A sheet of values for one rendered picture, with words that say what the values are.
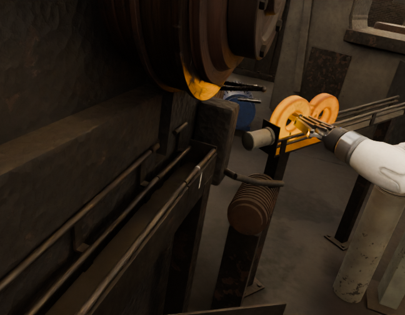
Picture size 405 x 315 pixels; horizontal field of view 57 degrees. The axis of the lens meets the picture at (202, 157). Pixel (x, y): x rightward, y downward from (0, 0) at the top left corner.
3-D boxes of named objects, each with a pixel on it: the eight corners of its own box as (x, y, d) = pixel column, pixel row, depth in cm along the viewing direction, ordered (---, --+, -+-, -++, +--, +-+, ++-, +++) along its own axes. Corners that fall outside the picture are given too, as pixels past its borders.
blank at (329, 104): (305, 97, 123) (313, 100, 121) (335, 89, 131) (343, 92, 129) (297, 138, 131) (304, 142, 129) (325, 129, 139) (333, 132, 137)
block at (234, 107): (184, 177, 110) (195, 100, 99) (194, 167, 117) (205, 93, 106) (218, 188, 107) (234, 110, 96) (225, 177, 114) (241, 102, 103)
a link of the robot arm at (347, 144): (363, 164, 107) (346, 154, 111) (375, 136, 103) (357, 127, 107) (344, 169, 102) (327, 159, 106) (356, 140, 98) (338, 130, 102)
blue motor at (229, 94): (214, 132, 294) (221, 90, 279) (212, 109, 345) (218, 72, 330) (252, 137, 296) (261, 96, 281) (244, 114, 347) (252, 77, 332)
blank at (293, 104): (275, 97, 114) (283, 101, 112) (309, 93, 123) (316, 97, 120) (264, 141, 122) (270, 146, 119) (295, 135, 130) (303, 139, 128)
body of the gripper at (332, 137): (329, 157, 106) (305, 142, 112) (347, 152, 111) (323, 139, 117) (339, 133, 102) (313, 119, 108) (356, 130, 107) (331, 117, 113)
